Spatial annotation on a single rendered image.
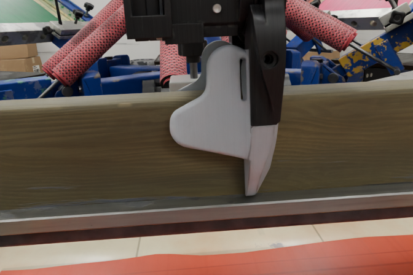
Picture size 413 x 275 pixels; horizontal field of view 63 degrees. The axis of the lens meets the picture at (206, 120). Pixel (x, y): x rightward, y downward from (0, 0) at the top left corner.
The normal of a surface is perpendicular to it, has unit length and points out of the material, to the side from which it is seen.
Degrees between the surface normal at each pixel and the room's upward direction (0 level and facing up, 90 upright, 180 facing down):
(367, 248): 0
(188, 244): 0
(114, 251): 0
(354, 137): 89
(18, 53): 94
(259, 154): 104
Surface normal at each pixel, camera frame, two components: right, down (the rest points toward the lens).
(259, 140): 0.08, 0.51
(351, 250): -0.04, -0.96
